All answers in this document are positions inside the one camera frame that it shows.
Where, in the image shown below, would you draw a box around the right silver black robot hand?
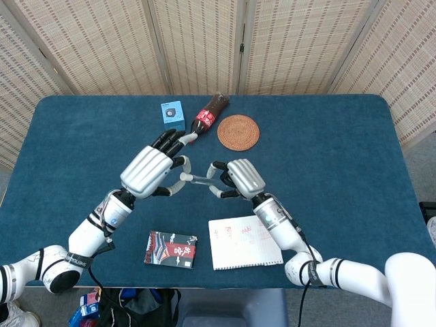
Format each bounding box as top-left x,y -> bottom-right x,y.
207,158 -> 267,202

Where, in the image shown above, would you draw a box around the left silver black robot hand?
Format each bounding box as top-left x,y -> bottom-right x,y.
119,129 -> 199,200

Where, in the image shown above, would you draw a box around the transparent glass test tube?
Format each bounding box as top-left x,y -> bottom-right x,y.
185,173 -> 223,189

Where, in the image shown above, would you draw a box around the round woven rattan coaster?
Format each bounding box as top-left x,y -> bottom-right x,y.
217,114 -> 261,151

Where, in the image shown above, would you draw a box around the light blue cardboard box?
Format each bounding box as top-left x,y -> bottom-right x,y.
160,101 -> 187,132

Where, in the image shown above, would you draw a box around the cola bottle with red cap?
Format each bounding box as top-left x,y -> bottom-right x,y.
187,92 -> 231,144

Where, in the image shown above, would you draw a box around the white spiral notebook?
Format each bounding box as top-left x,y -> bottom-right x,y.
208,215 -> 284,272

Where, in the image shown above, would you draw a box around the dark blue velvet tablecloth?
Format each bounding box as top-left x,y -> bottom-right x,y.
0,94 -> 436,290

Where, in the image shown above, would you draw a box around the black red printed flat box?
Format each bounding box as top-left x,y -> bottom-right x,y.
144,230 -> 199,270

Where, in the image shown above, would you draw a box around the blue grey chair seat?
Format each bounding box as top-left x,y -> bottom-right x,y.
176,288 -> 291,327

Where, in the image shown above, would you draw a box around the bamboo folding screen panel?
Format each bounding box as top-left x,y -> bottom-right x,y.
0,0 -> 74,171
146,0 -> 248,97
327,0 -> 436,153
237,0 -> 379,97
13,0 -> 171,97

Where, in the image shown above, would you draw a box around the black bag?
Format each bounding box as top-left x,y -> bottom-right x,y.
96,287 -> 182,327

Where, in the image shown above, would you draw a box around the blue white packets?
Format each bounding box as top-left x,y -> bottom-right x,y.
67,288 -> 102,327

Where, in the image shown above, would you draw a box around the grey white shoe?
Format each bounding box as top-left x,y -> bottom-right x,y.
0,299 -> 42,327

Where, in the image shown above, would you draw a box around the black left arm strap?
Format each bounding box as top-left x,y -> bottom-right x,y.
63,251 -> 97,270

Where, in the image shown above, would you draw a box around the black arm strap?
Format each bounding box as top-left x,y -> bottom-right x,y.
307,261 -> 325,289
63,251 -> 97,270

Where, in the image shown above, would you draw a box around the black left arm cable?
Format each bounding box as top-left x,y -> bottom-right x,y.
87,199 -> 116,294

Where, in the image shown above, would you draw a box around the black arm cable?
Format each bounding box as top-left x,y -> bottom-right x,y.
268,193 -> 325,327
87,199 -> 116,294

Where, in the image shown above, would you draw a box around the black right arm strap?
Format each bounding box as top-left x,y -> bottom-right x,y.
307,261 -> 325,289

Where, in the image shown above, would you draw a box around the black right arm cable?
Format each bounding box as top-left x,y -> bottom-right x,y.
268,193 -> 325,327

